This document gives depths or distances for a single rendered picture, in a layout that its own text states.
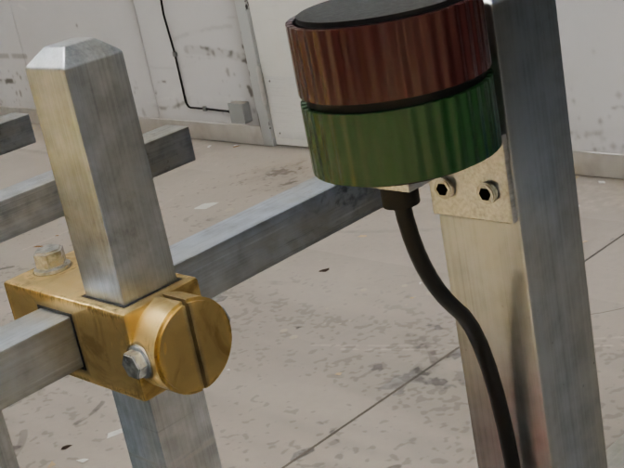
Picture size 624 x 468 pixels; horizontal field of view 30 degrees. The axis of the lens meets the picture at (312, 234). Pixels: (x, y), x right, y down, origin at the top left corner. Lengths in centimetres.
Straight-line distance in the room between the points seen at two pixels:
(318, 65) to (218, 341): 28
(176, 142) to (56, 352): 38
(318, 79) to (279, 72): 413
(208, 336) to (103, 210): 8
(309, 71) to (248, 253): 36
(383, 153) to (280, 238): 38
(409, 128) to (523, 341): 11
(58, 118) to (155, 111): 458
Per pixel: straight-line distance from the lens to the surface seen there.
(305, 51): 34
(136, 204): 59
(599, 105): 360
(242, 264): 70
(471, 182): 39
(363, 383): 260
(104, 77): 57
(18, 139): 118
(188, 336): 59
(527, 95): 39
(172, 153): 97
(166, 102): 507
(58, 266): 67
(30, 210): 90
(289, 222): 72
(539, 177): 40
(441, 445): 232
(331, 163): 35
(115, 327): 59
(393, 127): 34
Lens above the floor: 118
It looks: 19 degrees down
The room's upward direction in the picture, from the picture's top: 11 degrees counter-clockwise
